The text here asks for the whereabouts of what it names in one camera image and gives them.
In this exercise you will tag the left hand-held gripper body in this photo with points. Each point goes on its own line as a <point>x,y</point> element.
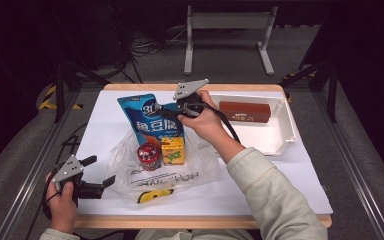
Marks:
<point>68,170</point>

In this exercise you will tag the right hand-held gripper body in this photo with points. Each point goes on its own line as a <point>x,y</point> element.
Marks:
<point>188,88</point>

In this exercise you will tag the grey metal stand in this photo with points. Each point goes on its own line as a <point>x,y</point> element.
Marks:
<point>230,20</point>

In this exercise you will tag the white board table cover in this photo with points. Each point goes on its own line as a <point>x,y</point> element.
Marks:
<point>103,113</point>

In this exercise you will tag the person's right hand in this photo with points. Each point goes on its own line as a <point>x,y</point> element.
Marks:
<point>206,123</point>

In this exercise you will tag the clear plastic bag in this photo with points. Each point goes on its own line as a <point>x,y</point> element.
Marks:
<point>186,166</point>

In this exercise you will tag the red can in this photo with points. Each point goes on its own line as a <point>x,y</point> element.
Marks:
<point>148,156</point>

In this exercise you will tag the long brown box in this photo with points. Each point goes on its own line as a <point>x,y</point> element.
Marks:
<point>245,111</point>

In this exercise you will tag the aluminium floor rail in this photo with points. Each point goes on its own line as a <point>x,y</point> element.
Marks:
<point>353,166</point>
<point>28,186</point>

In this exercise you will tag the blue snack pouch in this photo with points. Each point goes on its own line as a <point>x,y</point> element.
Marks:
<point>146,126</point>

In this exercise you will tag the black stand legs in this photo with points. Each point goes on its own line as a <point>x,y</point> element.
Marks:
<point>332,96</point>
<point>59,93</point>

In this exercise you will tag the person's left hand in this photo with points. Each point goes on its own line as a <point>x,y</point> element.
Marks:
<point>61,206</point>

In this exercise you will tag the yellow drink carton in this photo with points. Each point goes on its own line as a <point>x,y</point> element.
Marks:
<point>173,151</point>

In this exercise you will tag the white plastic tray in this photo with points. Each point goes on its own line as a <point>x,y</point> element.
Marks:
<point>263,136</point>

